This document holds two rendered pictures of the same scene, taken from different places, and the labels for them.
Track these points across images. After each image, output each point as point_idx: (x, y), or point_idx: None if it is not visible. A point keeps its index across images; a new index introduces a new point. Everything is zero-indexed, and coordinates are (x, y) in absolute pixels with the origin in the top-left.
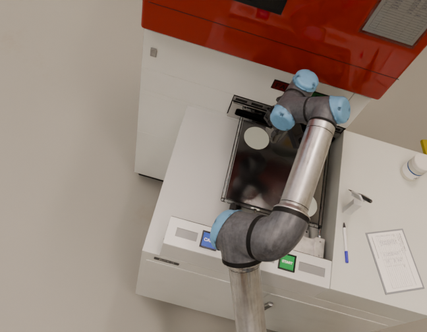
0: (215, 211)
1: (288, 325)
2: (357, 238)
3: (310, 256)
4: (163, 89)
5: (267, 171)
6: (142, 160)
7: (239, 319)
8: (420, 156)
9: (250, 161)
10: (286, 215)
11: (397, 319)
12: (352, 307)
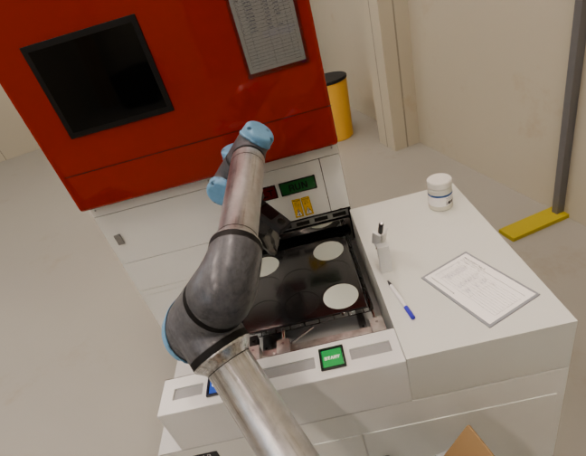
0: None
1: None
2: (414, 288)
3: (362, 337)
4: (158, 278)
5: (285, 288)
6: None
7: (258, 452)
8: (431, 176)
9: (262, 289)
10: (214, 242)
11: (549, 365)
12: (474, 384)
